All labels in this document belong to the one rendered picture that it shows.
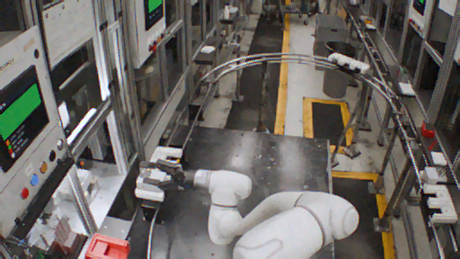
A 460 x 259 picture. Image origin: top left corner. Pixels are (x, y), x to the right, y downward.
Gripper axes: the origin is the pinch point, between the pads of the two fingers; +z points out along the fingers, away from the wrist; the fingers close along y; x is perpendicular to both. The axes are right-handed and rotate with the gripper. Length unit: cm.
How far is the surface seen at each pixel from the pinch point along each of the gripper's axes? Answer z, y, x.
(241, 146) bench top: -27, -45, -81
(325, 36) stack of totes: -103, -61, -351
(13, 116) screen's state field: 18, 53, 42
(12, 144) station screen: 18, 47, 46
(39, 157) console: 20, 33, 36
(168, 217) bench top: 0.9, -44.5, -15.0
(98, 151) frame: 39.7, -14.9, -24.8
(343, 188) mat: -112, -111, -122
